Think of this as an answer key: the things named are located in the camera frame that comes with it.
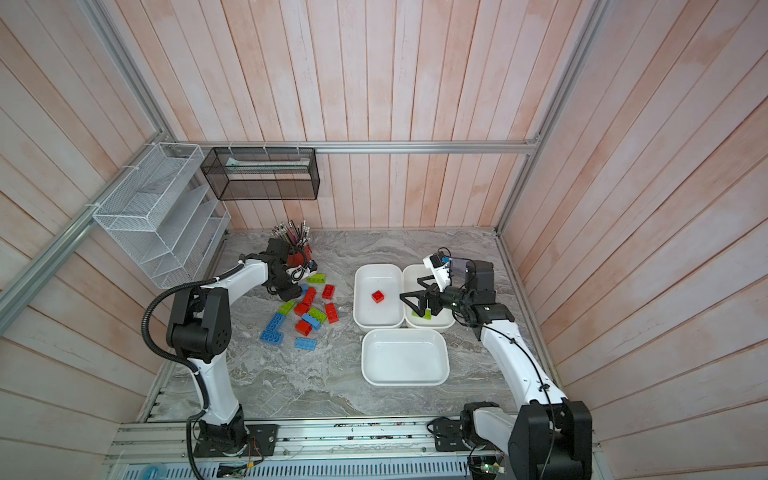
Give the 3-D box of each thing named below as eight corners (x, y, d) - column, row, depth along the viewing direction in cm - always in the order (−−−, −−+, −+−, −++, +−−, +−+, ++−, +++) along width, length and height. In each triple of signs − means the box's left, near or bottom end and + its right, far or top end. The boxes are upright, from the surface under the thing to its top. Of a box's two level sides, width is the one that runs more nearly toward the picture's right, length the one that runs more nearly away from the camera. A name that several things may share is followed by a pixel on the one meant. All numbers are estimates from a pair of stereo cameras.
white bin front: (361, 389, 84) (360, 382, 79) (363, 336, 94) (362, 327, 89) (448, 389, 84) (453, 382, 79) (441, 336, 94) (444, 327, 89)
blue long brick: (261, 344, 92) (259, 341, 90) (268, 315, 98) (267, 312, 96) (282, 344, 92) (280, 341, 90) (288, 315, 98) (286, 312, 96)
